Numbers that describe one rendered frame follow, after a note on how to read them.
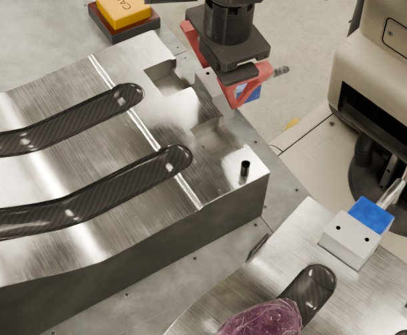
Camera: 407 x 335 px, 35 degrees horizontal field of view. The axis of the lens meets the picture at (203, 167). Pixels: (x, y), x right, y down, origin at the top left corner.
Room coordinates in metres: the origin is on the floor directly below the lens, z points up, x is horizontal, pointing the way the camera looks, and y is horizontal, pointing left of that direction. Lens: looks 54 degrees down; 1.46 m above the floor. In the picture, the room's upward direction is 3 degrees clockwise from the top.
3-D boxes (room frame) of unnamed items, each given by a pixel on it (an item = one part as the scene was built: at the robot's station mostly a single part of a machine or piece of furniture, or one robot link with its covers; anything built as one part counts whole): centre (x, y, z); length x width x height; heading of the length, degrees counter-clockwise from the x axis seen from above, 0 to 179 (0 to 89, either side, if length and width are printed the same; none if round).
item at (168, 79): (0.55, 0.05, 0.87); 0.05 x 0.05 x 0.04; 35
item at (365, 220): (0.39, -0.19, 0.86); 0.13 x 0.05 x 0.05; 142
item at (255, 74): (0.57, -0.03, 0.89); 0.07 x 0.07 x 0.09; 30
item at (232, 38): (0.59, -0.02, 0.96); 0.10 x 0.07 x 0.07; 30
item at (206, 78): (0.61, -0.05, 0.83); 0.13 x 0.05 x 0.05; 120
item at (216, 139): (0.46, -0.02, 0.87); 0.05 x 0.05 x 0.04; 35
